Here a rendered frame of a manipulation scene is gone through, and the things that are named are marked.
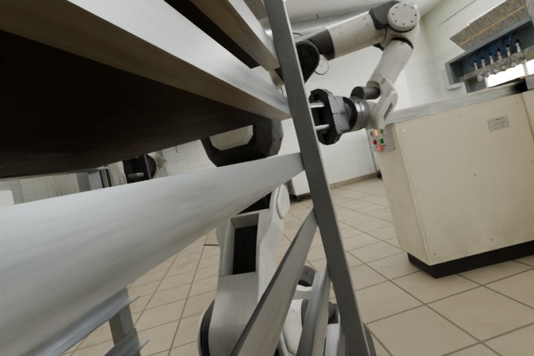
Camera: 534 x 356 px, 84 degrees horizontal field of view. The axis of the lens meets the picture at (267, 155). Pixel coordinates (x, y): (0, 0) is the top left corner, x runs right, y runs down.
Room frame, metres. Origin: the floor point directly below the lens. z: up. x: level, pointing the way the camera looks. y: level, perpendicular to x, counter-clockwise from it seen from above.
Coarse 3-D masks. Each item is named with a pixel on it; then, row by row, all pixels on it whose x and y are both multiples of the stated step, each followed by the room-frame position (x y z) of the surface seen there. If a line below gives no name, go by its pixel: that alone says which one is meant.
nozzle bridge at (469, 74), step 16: (512, 32) 1.54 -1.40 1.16; (528, 32) 1.51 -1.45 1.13; (480, 48) 1.77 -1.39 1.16; (496, 48) 1.72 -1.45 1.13; (512, 48) 1.62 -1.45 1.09; (528, 48) 1.48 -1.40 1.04; (448, 64) 2.02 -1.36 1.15; (464, 64) 2.00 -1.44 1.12; (480, 64) 1.86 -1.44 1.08; (496, 64) 1.69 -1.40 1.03; (448, 80) 2.06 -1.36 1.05; (464, 80) 2.00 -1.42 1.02
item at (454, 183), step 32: (512, 96) 1.54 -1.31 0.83; (416, 128) 1.53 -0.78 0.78; (448, 128) 1.53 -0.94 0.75; (480, 128) 1.53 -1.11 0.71; (512, 128) 1.54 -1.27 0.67; (384, 160) 1.76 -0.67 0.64; (416, 160) 1.53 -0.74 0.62; (448, 160) 1.53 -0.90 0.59; (480, 160) 1.53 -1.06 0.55; (512, 160) 1.53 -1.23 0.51; (416, 192) 1.53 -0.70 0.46; (448, 192) 1.53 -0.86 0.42; (480, 192) 1.53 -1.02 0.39; (512, 192) 1.53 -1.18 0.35; (416, 224) 1.55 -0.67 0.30; (448, 224) 1.53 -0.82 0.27; (480, 224) 1.53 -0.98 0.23; (512, 224) 1.53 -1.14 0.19; (416, 256) 1.65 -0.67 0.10; (448, 256) 1.53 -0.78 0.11; (480, 256) 1.56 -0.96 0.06; (512, 256) 1.56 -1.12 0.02
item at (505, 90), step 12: (516, 84) 1.55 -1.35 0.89; (456, 96) 1.54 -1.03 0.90; (468, 96) 1.54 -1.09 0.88; (480, 96) 1.54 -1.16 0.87; (492, 96) 1.55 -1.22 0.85; (408, 108) 1.54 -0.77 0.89; (420, 108) 1.54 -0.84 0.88; (432, 108) 1.54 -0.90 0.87; (444, 108) 1.54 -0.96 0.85; (396, 120) 1.54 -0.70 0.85
